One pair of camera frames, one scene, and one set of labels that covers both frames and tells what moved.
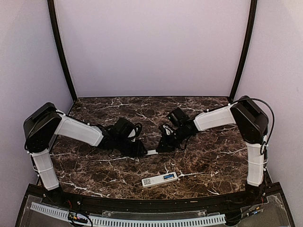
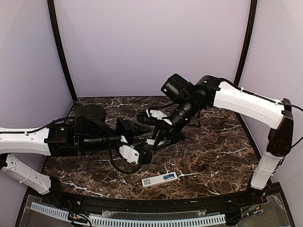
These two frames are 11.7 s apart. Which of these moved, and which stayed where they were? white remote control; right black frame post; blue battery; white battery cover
Moved: white battery cover
Stayed: blue battery; right black frame post; white remote control
